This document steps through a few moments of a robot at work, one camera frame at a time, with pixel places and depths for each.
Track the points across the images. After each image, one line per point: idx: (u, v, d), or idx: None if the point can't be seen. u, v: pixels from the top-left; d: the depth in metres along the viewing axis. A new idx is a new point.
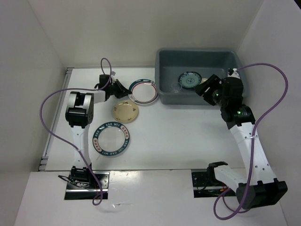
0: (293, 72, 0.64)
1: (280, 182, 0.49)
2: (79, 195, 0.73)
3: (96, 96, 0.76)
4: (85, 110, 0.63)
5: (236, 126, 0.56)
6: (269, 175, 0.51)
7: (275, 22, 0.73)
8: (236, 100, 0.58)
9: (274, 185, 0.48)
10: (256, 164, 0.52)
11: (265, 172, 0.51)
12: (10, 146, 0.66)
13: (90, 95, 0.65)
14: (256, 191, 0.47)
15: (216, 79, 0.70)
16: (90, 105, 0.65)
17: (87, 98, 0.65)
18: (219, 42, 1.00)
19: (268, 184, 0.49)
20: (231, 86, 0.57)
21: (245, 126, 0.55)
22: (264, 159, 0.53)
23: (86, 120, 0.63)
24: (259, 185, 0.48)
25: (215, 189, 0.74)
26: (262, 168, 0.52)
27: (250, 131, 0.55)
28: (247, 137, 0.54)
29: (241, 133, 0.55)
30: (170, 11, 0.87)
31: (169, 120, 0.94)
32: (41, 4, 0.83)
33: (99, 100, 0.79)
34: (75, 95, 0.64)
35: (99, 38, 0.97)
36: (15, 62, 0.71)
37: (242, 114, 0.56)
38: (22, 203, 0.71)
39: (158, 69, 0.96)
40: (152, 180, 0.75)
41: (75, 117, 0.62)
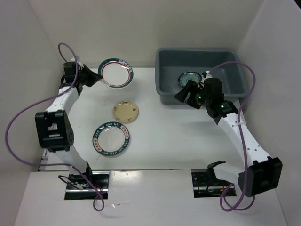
0: (293, 72, 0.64)
1: (273, 159, 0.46)
2: (80, 195, 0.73)
3: (68, 101, 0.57)
4: (62, 133, 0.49)
5: (223, 118, 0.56)
6: (263, 154, 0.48)
7: (275, 22, 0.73)
8: (218, 96, 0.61)
9: (269, 164, 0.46)
10: (248, 147, 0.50)
11: (258, 151, 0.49)
12: (10, 145, 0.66)
13: (61, 113, 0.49)
14: (254, 172, 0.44)
15: (194, 84, 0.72)
16: (66, 125, 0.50)
17: (58, 118, 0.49)
18: (219, 42, 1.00)
19: (263, 163, 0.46)
20: (211, 84, 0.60)
21: (230, 117, 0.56)
22: (254, 141, 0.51)
23: (67, 144, 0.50)
24: (256, 165, 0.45)
25: (215, 189, 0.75)
26: (255, 149, 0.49)
27: (236, 119, 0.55)
28: (233, 125, 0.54)
29: (228, 123, 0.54)
30: (170, 11, 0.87)
31: (169, 120, 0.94)
32: (41, 4, 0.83)
33: (73, 102, 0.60)
34: (42, 117, 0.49)
35: (99, 38, 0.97)
36: (15, 61, 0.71)
37: (226, 107, 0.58)
38: (22, 203, 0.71)
39: (158, 69, 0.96)
40: (152, 179, 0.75)
41: (53, 145, 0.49)
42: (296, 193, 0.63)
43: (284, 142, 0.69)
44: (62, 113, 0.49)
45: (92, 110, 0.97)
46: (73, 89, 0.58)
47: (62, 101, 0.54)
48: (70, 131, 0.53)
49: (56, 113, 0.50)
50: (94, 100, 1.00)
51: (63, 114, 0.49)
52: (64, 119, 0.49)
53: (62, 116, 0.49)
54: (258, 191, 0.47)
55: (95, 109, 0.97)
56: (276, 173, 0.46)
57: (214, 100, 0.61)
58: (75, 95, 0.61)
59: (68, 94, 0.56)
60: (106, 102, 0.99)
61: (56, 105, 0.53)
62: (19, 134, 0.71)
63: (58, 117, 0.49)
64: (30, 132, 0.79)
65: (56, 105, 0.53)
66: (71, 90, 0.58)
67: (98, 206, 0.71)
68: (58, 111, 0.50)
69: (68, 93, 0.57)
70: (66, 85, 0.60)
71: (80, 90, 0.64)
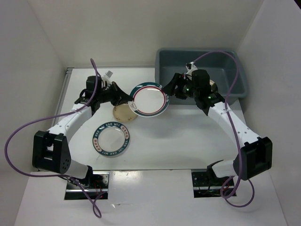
0: (293, 72, 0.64)
1: (263, 138, 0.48)
2: (79, 195, 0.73)
3: (77, 121, 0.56)
4: (56, 158, 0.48)
5: (210, 108, 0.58)
6: (253, 135, 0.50)
7: (275, 22, 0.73)
8: (206, 88, 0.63)
9: (260, 143, 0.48)
10: (238, 130, 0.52)
11: (248, 134, 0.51)
12: (11, 145, 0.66)
13: (59, 140, 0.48)
14: (246, 152, 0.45)
15: (179, 76, 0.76)
16: (62, 151, 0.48)
17: (55, 142, 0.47)
18: (219, 42, 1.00)
19: (253, 142, 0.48)
20: (199, 76, 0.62)
21: (218, 105, 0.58)
22: (243, 125, 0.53)
23: (57, 170, 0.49)
24: (248, 146, 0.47)
25: (215, 189, 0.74)
26: (244, 131, 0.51)
27: (224, 107, 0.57)
28: (222, 112, 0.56)
29: (217, 111, 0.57)
30: (170, 11, 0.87)
31: (170, 120, 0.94)
32: (42, 4, 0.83)
33: (82, 122, 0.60)
34: (41, 138, 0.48)
35: (99, 38, 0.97)
36: (15, 62, 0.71)
37: (213, 98, 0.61)
38: (22, 203, 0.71)
39: (158, 69, 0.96)
40: (152, 180, 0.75)
41: (45, 168, 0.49)
42: (295, 193, 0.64)
43: (284, 142, 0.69)
44: (61, 140, 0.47)
45: None
46: (86, 109, 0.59)
47: (69, 123, 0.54)
48: (67, 156, 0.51)
49: (56, 137, 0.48)
50: None
51: (61, 141, 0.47)
52: (61, 146, 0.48)
53: (59, 143, 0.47)
54: (254, 173, 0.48)
55: None
56: (267, 151, 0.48)
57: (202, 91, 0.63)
58: (88, 114, 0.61)
59: (79, 114, 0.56)
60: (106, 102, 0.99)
61: (61, 125, 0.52)
62: (19, 134, 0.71)
63: (56, 142, 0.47)
64: (31, 132, 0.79)
65: (59, 124, 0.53)
66: (84, 110, 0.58)
67: (97, 213, 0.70)
68: (58, 135, 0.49)
69: (80, 113, 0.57)
70: (82, 101, 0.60)
71: (95, 109, 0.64)
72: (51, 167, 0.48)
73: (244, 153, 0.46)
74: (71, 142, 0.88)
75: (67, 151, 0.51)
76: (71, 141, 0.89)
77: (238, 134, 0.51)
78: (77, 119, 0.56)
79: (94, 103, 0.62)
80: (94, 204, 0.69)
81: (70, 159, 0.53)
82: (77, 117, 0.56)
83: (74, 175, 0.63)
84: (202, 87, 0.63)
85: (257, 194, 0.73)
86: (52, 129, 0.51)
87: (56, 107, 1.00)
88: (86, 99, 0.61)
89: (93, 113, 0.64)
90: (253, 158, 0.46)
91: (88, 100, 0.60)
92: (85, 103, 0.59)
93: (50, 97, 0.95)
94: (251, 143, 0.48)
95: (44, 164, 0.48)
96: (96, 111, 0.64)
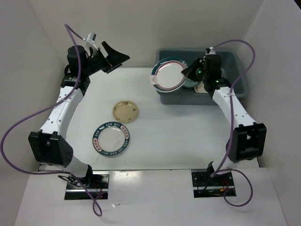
0: (293, 72, 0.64)
1: (258, 124, 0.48)
2: (79, 195, 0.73)
3: (68, 110, 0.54)
4: (59, 154, 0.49)
5: (216, 90, 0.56)
6: (249, 120, 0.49)
7: (275, 22, 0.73)
8: (217, 72, 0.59)
9: (255, 128, 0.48)
10: (236, 113, 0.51)
11: (245, 118, 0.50)
12: (10, 145, 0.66)
13: (56, 139, 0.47)
14: (238, 132, 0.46)
15: (197, 60, 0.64)
16: (61, 148, 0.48)
17: (51, 141, 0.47)
18: (219, 42, 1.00)
19: (249, 126, 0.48)
20: (211, 60, 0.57)
21: (223, 89, 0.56)
22: (242, 109, 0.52)
23: (61, 163, 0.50)
24: (241, 128, 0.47)
25: (215, 189, 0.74)
26: (242, 115, 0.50)
27: (229, 91, 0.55)
28: (225, 96, 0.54)
29: (221, 93, 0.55)
30: (170, 11, 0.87)
31: (170, 120, 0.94)
32: (41, 4, 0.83)
33: (75, 108, 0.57)
34: (36, 139, 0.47)
35: (99, 38, 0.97)
36: (15, 61, 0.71)
37: (220, 83, 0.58)
38: (22, 203, 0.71)
39: (158, 69, 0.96)
40: (152, 180, 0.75)
41: (49, 162, 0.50)
42: (295, 193, 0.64)
43: (284, 142, 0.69)
44: (57, 139, 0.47)
45: (92, 110, 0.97)
46: (75, 93, 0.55)
47: (60, 116, 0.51)
48: (68, 149, 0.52)
49: (51, 136, 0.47)
50: (94, 101, 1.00)
51: (58, 139, 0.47)
52: (59, 144, 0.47)
53: (56, 142, 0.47)
54: (243, 156, 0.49)
55: (94, 108, 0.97)
56: (260, 137, 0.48)
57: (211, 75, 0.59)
58: (79, 96, 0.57)
59: (68, 102, 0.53)
60: (106, 102, 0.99)
61: (53, 121, 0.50)
62: (19, 134, 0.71)
63: (52, 141, 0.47)
64: (30, 132, 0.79)
65: (50, 121, 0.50)
66: (73, 95, 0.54)
67: (98, 212, 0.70)
68: (53, 134, 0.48)
69: (69, 100, 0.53)
70: (69, 82, 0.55)
71: (87, 86, 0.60)
72: (56, 162, 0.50)
73: (236, 133, 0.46)
74: (70, 142, 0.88)
75: (67, 144, 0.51)
76: (71, 141, 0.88)
77: (235, 117, 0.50)
78: (68, 108, 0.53)
79: (83, 80, 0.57)
80: (94, 203, 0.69)
81: (72, 150, 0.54)
82: (67, 106, 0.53)
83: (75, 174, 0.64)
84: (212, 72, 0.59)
85: (258, 194, 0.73)
86: (44, 127, 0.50)
87: None
88: (73, 78, 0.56)
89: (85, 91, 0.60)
90: (244, 140, 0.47)
91: (75, 79, 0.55)
92: (73, 85, 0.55)
93: (50, 97, 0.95)
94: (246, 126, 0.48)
95: (47, 159, 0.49)
96: (87, 87, 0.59)
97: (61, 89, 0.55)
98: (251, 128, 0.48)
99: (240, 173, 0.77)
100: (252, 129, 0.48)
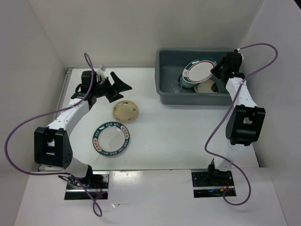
0: (293, 72, 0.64)
1: (259, 108, 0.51)
2: (79, 195, 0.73)
3: (75, 116, 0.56)
4: (59, 152, 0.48)
5: (229, 78, 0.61)
6: (251, 103, 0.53)
7: (275, 22, 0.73)
8: (235, 67, 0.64)
9: (254, 110, 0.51)
10: (241, 96, 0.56)
11: (248, 101, 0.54)
12: (10, 145, 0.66)
13: (61, 134, 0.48)
14: (237, 108, 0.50)
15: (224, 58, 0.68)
16: (63, 145, 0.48)
17: (57, 136, 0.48)
18: (219, 42, 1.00)
19: (249, 108, 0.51)
20: (232, 54, 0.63)
21: (235, 77, 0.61)
22: (248, 95, 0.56)
23: (60, 163, 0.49)
24: (242, 107, 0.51)
25: (215, 189, 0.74)
26: (246, 99, 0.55)
27: (241, 81, 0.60)
28: (236, 83, 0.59)
29: (232, 81, 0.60)
30: (170, 11, 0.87)
31: (170, 120, 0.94)
32: (42, 4, 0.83)
33: (80, 117, 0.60)
34: (41, 133, 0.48)
35: (100, 38, 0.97)
36: (15, 62, 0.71)
37: (236, 73, 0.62)
38: (22, 203, 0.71)
39: (158, 69, 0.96)
40: (152, 180, 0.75)
41: (47, 163, 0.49)
42: (295, 193, 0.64)
43: (284, 142, 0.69)
44: (62, 134, 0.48)
45: (92, 110, 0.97)
46: (83, 103, 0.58)
47: (67, 117, 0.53)
48: (68, 151, 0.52)
49: (56, 132, 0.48)
50: None
51: (63, 134, 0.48)
52: (63, 141, 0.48)
53: (60, 137, 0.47)
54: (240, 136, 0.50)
55: (95, 108, 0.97)
56: (259, 120, 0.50)
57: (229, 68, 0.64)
58: (86, 108, 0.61)
59: (76, 108, 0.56)
60: (106, 102, 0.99)
61: (60, 120, 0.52)
62: (20, 133, 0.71)
63: (57, 136, 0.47)
64: (31, 132, 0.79)
65: (57, 121, 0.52)
66: (81, 104, 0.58)
67: (98, 212, 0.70)
68: (58, 130, 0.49)
69: (77, 107, 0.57)
70: (79, 96, 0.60)
71: (92, 102, 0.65)
72: (55, 162, 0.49)
73: (235, 109, 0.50)
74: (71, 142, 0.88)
75: (69, 144, 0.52)
76: (71, 141, 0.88)
77: (239, 99, 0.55)
78: (75, 114, 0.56)
79: (91, 97, 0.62)
80: (94, 203, 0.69)
81: (72, 156, 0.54)
82: (75, 112, 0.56)
83: (75, 174, 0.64)
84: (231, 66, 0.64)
85: (258, 195, 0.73)
86: (51, 125, 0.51)
87: (56, 107, 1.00)
88: (83, 94, 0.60)
89: (91, 107, 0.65)
90: (242, 118, 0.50)
91: (84, 94, 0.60)
92: (83, 97, 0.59)
93: (50, 97, 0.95)
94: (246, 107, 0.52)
95: (47, 159, 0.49)
96: (93, 105, 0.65)
97: (71, 100, 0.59)
98: (251, 109, 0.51)
99: (240, 173, 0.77)
100: (252, 111, 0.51)
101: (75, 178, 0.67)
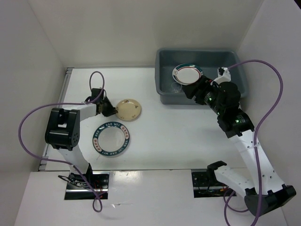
0: (293, 72, 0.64)
1: (287, 187, 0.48)
2: (80, 195, 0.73)
3: (86, 110, 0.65)
4: (70, 130, 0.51)
5: (237, 136, 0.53)
6: (277, 181, 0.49)
7: (275, 22, 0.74)
8: (233, 108, 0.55)
9: (283, 192, 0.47)
10: (263, 173, 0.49)
11: (273, 179, 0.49)
12: (10, 145, 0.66)
13: (75, 113, 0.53)
14: (268, 202, 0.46)
15: (207, 81, 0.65)
16: (75, 123, 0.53)
17: (71, 115, 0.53)
18: (219, 42, 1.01)
19: (278, 192, 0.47)
20: (227, 95, 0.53)
21: (246, 135, 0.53)
22: (270, 166, 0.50)
23: (69, 141, 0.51)
24: (270, 196, 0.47)
25: (215, 189, 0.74)
26: (270, 176, 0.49)
27: (252, 139, 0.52)
28: (249, 146, 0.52)
29: (243, 143, 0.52)
30: (170, 11, 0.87)
31: (169, 120, 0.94)
32: (42, 4, 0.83)
33: (88, 116, 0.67)
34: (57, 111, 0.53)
35: (99, 38, 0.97)
36: (15, 62, 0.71)
37: (241, 122, 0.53)
38: (22, 204, 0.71)
39: (158, 69, 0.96)
40: (152, 180, 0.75)
41: (55, 141, 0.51)
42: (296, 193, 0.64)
43: (284, 142, 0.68)
44: (75, 112, 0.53)
45: None
46: (92, 105, 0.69)
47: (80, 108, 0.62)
48: (77, 133, 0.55)
49: (70, 111, 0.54)
50: None
51: (76, 112, 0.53)
52: (76, 118, 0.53)
53: (75, 115, 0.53)
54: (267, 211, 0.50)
55: None
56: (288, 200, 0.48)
57: (209, 87, 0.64)
58: (93, 111, 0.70)
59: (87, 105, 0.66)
60: None
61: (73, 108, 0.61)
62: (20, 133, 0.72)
63: (71, 114, 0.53)
64: (31, 131, 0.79)
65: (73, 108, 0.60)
66: (91, 105, 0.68)
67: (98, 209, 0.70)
68: (72, 110, 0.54)
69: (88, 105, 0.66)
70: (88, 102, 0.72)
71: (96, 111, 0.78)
72: (64, 138, 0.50)
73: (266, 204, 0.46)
74: None
75: (79, 126, 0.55)
76: None
77: (263, 179, 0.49)
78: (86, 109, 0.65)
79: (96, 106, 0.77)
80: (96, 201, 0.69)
81: (78, 141, 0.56)
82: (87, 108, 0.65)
83: (76, 168, 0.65)
84: (209, 84, 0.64)
85: None
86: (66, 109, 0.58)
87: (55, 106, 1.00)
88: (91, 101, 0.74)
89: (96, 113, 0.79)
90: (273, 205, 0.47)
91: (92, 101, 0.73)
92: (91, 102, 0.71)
93: (50, 98, 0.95)
94: (274, 192, 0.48)
95: (57, 136, 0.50)
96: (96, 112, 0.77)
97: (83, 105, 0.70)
98: (280, 192, 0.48)
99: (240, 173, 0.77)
100: (281, 196, 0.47)
101: (75, 173, 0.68)
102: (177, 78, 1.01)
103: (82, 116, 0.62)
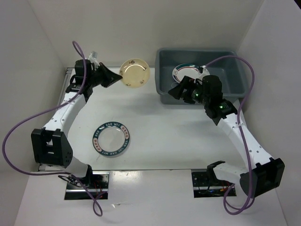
0: (293, 72, 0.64)
1: (276, 159, 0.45)
2: (80, 195, 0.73)
3: (72, 112, 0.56)
4: (58, 154, 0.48)
5: (222, 119, 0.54)
6: (265, 155, 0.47)
7: (275, 23, 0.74)
8: (217, 97, 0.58)
9: (272, 164, 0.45)
10: (249, 149, 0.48)
11: (261, 154, 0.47)
12: (10, 145, 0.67)
13: (58, 136, 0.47)
14: (257, 173, 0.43)
15: (190, 80, 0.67)
16: (61, 145, 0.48)
17: (54, 139, 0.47)
18: (219, 42, 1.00)
19: (266, 164, 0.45)
20: (210, 84, 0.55)
21: (230, 117, 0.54)
22: (255, 142, 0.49)
23: (61, 162, 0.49)
24: (259, 168, 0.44)
25: (215, 189, 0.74)
26: (257, 151, 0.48)
27: (236, 120, 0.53)
28: (234, 126, 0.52)
29: (228, 124, 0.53)
30: (170, 11, 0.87)
31: (169, 120, 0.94)
32: (41, 5, 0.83)
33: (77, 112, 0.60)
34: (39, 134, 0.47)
35: (99, 38, 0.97)
36: (15, 62, 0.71)
37: (225, 108, 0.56)
38: (22, 204, 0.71)
39: (158, 70, 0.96)
40: (152, 180, 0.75)
41: (48, 162, 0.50)
42: (296, 193, 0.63)
43: (284, 142, 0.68)
44: (59, 135, 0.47)
45: (92, 110, 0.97)
46: (79, 97, 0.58)
47: (64, 116, 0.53)
48: (68, 149, 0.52)
49: (54, 133, 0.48)
50: (94, 101, 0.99)
51: (60, 136, 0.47)
52: (60, 141, 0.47)
53: (58, 139, 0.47)
54: (262, 190, 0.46)
55: (95, 108, 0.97)
56: (278, 173, 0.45)
57: (193, 85, 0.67)
58: (82, 101, 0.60)
59: (72, 104, 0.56)
60: (106, 102, 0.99)
61: (56, 120, 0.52)
62: (20, 133, 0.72)
63: (54, 138, 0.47)
64: (31, 131, 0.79)
65: (58, 116, 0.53)
66: (77, 99, 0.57)
67: (98, 211, 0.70)
68: (55, 131, 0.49)
69: (73, 103, 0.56)
70: (73, 89, 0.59)
71: (88, 94, 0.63)
72: (55, 161, 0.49)
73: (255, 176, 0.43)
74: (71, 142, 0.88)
75: (67, 142, 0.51)
76: (71, 141, 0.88)
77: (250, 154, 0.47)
78: (71, 111, 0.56)
79: (87, 88, 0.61)
80: (95, 201, 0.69)
81: (72, 153, 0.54)
82: (71, 108, 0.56)
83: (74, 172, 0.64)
84: (192, 83, 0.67)
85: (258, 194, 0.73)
86: (47, 125, 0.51)
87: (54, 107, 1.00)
88: (77, 86, 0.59)
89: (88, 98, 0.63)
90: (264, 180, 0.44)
91: (79, 87, 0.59)
92: (77, 91, 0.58)
93: (50, 98, 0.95)
94: (262, 165, 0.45)
95: (47, 159, 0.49)
96: (89, 97, 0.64)
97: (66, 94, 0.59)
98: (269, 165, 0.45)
99: None
100: (270, 168, 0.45)
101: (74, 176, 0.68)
102: (177, 78, 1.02)
103: (71, 120, 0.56)
